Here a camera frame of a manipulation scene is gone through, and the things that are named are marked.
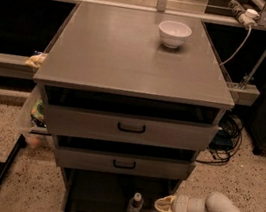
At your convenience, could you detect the grey drawer cabinet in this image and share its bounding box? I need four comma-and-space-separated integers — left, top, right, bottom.
10, 0, 249, 212

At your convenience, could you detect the yellow crumpled cloth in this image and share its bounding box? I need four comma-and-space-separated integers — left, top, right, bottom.
26, 53, 47, 69

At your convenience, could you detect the clear plastic bottle white cap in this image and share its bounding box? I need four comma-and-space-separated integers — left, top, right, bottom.
126, 192, 144, 212

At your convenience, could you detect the black top drawer handle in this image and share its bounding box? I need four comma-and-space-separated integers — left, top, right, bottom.
117, 122, 146, 134

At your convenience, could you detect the grey middle drawer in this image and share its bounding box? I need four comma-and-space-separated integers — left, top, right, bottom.
54, 135, 195, 180

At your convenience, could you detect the grey top drawer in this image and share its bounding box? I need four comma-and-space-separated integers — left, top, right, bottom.
44, 86, 221, 151

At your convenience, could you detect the grey metal rail beam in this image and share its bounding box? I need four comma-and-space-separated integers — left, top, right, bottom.
0, 53, 260, 106

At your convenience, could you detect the white power strip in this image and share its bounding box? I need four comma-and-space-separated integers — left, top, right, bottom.
228, 0, 259, 29

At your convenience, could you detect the black middle drawer handle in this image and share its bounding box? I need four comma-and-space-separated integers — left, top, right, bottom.
112, 159, 136, 170

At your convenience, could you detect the white ceramic bowl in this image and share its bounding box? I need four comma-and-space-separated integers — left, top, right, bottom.
158, 20, 192, 49

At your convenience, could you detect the grey bottom drawer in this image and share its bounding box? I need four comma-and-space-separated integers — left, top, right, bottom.
61, 169, 175, 212

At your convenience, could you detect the white power cable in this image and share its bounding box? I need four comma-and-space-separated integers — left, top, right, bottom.
218, 20, 253, 71

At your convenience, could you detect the black drawer handle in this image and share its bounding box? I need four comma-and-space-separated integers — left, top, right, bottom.
112, 159, 136, 170
117, 122, 146, 134

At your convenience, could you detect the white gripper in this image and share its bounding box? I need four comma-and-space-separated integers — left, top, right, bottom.
154, 195, 206, 212

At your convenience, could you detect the black cable bundle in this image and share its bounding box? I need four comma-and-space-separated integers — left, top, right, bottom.
195, 109, 247, 170

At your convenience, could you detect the grey drawer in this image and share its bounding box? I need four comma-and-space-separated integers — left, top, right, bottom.
54, 135, 195, 180
61, 169, 175, 212
44, 86, 221, 151

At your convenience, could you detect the clear plastic bag with items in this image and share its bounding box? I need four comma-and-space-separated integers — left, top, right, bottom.
14, 86, 52, 148

